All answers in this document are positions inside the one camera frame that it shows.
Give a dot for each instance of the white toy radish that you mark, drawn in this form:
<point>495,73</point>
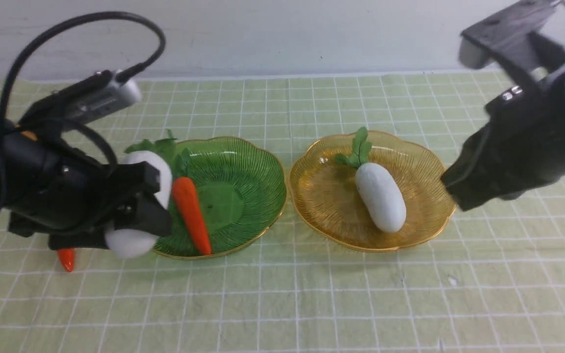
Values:
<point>376,186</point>
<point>131,243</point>

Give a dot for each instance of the orange toy carrot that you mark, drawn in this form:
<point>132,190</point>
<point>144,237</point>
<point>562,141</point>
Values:
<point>185,196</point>
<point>67,258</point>

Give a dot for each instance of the grey right-side wrist camera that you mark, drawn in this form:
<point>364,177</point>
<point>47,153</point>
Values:
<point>511,37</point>

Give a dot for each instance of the left gripper black left-side finger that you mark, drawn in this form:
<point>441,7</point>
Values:
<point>129,179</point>
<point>140,212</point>

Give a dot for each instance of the green plastic plate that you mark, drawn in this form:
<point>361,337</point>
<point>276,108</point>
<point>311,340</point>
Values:
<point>241,192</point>

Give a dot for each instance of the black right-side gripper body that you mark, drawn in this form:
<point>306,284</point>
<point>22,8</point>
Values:
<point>524,141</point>

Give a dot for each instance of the amber plastic plate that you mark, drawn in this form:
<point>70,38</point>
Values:
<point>324,193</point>

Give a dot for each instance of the grey left-side wrist camera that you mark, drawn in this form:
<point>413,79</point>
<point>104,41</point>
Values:
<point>86,101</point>

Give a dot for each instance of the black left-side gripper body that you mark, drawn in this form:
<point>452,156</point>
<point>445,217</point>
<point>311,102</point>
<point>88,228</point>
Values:
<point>54,176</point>

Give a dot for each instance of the right gripper black right-side finger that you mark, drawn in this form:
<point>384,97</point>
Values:
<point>469,176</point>

